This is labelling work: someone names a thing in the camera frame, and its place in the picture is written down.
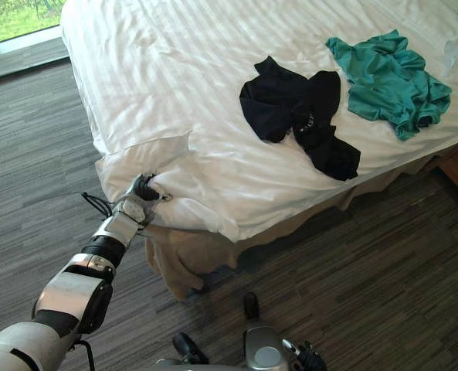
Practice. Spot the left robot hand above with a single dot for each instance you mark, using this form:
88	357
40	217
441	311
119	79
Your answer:
146	189

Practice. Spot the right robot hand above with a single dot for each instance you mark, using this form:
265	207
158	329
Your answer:
309	357

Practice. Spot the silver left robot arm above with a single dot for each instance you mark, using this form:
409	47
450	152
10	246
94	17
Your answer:
72	286

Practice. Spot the beige bed skirt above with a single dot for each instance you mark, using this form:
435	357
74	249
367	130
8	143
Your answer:
186	255

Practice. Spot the black cloth garment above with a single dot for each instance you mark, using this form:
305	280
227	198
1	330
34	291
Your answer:
290	104

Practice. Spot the green cloth garment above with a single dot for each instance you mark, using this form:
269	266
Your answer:
391	81

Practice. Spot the silver robot body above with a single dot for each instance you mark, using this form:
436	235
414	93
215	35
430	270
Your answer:
197	365

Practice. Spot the window glass pane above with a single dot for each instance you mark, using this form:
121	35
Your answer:
16	15

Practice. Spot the dark window frame sill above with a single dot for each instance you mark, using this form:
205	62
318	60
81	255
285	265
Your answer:
20	54

